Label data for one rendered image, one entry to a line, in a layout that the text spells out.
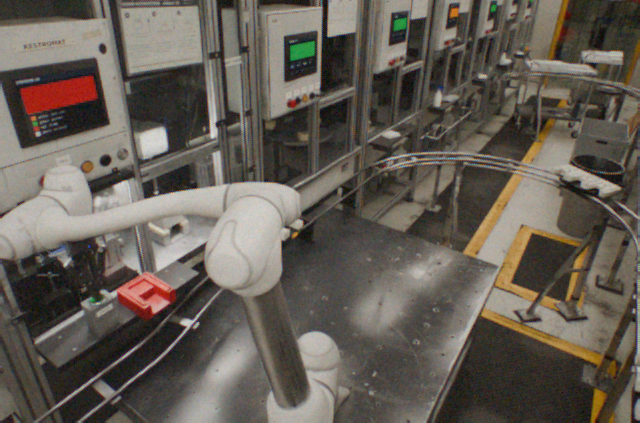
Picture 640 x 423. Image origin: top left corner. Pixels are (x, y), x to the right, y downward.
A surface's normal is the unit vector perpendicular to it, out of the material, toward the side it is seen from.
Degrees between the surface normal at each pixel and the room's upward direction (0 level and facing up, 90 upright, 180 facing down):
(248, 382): 0
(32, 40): 90
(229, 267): 84
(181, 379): 0
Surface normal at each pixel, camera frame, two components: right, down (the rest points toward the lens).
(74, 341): 0.03, -0.89
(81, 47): 0.83, 0.27
